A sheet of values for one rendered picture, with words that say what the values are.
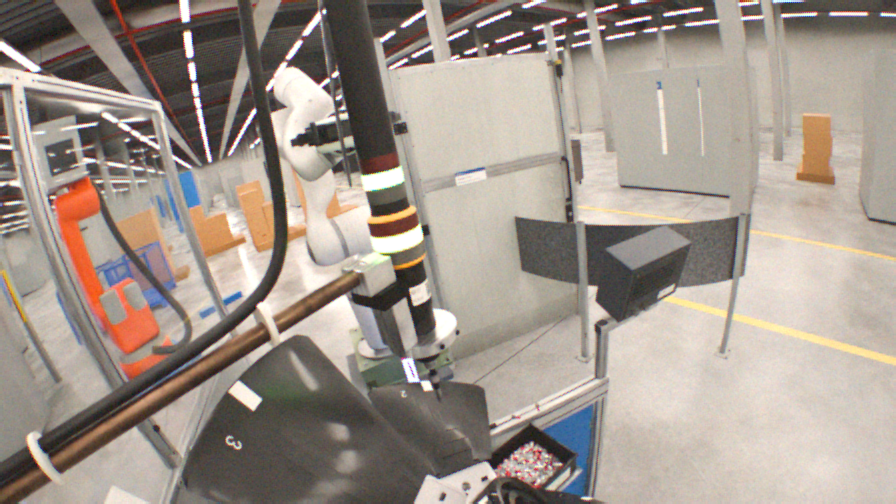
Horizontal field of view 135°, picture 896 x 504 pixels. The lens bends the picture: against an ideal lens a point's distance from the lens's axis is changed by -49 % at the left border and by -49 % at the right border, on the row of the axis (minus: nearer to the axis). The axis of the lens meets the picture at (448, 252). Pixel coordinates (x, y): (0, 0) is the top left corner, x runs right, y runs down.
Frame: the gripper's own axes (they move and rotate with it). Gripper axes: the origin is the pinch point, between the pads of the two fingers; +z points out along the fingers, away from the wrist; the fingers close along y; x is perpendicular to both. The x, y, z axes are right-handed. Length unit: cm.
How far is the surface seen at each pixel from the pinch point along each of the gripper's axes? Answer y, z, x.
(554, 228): -113, -130, -75
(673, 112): -508, -333, -31
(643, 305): -65, -13, -58
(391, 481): 8.0, 22.9, -35.4
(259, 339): 11.2, 27.8, -12.4
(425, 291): -1.3, 20.3, -16.3
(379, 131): -0.7, 20.6, -2.1
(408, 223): -1.2, 20.9, -9.8
